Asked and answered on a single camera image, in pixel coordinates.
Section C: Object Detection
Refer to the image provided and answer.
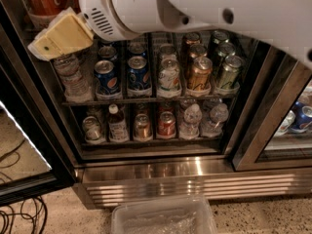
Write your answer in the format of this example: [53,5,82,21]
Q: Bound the silver can bottom left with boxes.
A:
[82,116,105,144]

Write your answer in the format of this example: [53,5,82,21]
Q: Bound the gold can bottom shelf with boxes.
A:
[134,114,152,141]

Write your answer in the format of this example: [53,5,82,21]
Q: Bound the clear water bottle middle shelf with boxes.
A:
[53,54,94,103]

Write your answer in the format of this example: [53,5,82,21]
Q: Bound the gold soda can front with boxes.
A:
[186,57,213,97]

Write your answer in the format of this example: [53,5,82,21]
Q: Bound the water bottle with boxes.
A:
[200,103,229,137]
[179,103,202,139]

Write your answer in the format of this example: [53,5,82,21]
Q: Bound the front left pepsi can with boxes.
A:
[94,60,122,100]

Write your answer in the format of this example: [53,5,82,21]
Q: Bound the water bottle bottom left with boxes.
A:
[179,103,202,139]

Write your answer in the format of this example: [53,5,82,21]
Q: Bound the open fridge glass door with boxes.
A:
[0,3,75,207]

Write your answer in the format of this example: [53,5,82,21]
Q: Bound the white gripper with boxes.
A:
[27,0,131,61]

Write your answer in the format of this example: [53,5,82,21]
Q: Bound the white green soda can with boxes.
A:
[158,58,181,98]

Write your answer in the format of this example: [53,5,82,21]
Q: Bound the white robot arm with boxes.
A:
[28,0,312,68]

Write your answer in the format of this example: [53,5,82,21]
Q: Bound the brown drink bottle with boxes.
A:
[108,104,129,142]

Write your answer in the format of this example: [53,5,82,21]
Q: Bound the water bottle bottom right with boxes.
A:
[200,103,229,137]

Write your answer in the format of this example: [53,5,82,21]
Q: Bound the red coke can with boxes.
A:
[28,0,80,29]

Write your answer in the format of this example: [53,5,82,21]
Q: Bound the red can bottom shelf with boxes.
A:
[156,111,176,139]

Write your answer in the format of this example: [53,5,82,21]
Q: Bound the black cables on floor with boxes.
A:
[0,196,49,234]

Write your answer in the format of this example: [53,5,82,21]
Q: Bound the clear plastic bin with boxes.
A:
[111,195,217,234]

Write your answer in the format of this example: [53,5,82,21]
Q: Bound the green soda can front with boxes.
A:
[214,55,244,95]

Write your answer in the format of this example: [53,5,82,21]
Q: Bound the pepsi can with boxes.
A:
[127,56,152,97]
[94,60,122,100]

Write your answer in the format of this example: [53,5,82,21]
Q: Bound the pepsi can right fridge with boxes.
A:
[291,101,312,133]

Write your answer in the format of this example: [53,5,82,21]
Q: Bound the steel fridge bottom grille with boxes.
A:
[73,159,312,210]

